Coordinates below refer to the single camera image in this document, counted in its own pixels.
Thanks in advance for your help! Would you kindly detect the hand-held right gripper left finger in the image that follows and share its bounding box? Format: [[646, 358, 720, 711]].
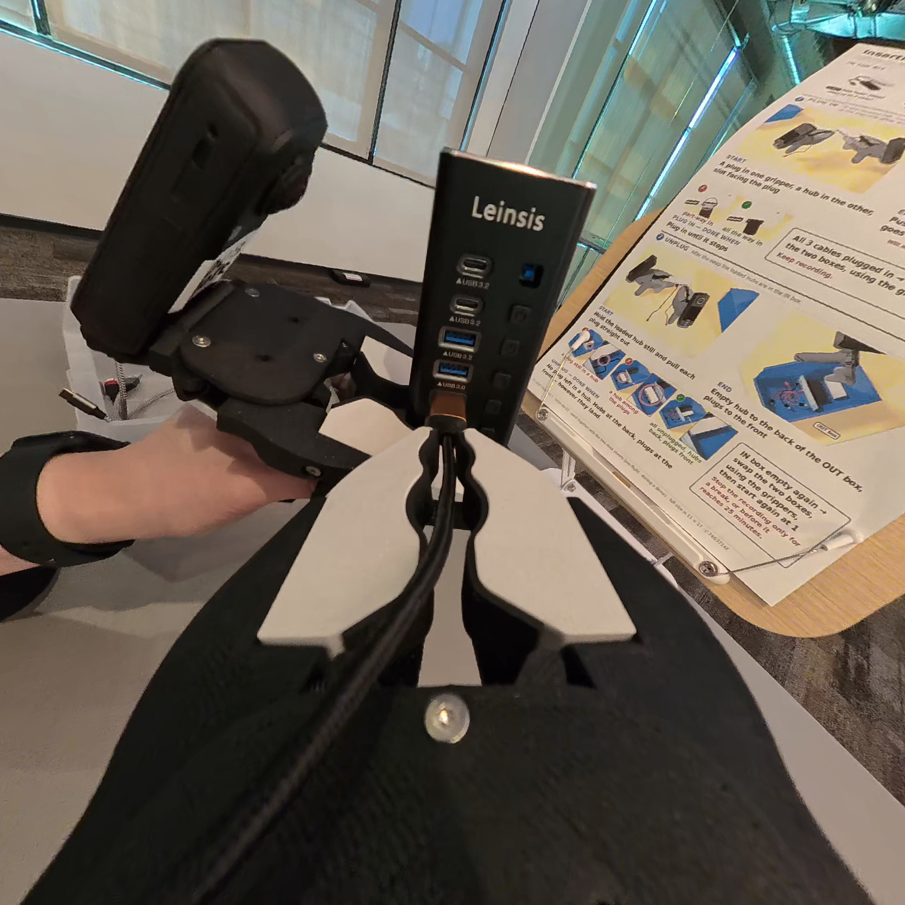
[[255, 428, 438, 660]]

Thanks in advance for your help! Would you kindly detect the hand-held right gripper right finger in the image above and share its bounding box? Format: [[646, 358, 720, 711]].
[[456, 428, 639, 648]]

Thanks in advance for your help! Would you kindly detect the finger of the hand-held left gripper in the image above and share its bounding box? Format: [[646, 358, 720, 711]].
[[317, 396, 420, 459]]

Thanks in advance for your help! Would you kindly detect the black usb cable orange plug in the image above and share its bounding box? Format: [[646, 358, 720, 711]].
[[201, 391, 470, 905]]

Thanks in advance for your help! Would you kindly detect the clear plastic bin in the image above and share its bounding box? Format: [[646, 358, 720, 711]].
[[64, 274, 369, 582]]

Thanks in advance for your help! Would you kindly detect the black usb hub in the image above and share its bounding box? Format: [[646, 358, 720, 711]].
[[409, 147, 597, 448]]

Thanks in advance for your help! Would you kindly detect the person's left hand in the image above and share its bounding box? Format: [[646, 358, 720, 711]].
[[35, 413, 319, 544]]

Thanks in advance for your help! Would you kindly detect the large window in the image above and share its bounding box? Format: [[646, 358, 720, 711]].
[[0, 0, 510, 188]]

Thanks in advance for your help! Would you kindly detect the wooden display board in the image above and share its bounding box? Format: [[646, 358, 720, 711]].
[[519, 205, 905, 641]]

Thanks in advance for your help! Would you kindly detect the printed instruction sheet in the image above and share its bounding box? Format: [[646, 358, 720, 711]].
[[527, 42, 905, 608]]

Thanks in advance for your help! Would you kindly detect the black wrist strap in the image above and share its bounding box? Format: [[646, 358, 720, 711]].
[[0, 430, 137, 568]]

